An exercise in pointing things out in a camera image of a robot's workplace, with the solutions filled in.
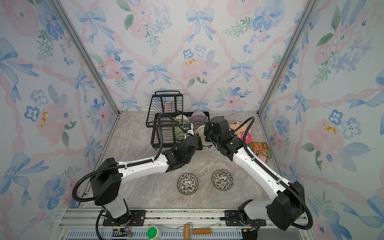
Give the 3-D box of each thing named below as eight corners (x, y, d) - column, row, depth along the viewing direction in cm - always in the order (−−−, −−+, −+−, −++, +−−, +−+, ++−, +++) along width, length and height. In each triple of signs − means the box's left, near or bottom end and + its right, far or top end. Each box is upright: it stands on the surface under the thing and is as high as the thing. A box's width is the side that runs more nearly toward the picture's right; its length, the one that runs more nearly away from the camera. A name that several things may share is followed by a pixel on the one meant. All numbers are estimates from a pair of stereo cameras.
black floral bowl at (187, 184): (174, 187, 85) (173, 185, 82) (185, 172, 91) (185, 170, 87) (190, 199, 81) (190, 197, 78) (201, 183, 87) (201, 180, 83)
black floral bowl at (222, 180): (212, 190, 84) (213, 188, 81) (211, 172, 91) (211, 169, 87) (233, 191, 84) (234, 188, 81) (230, 172, 91) (231, 169, 87)
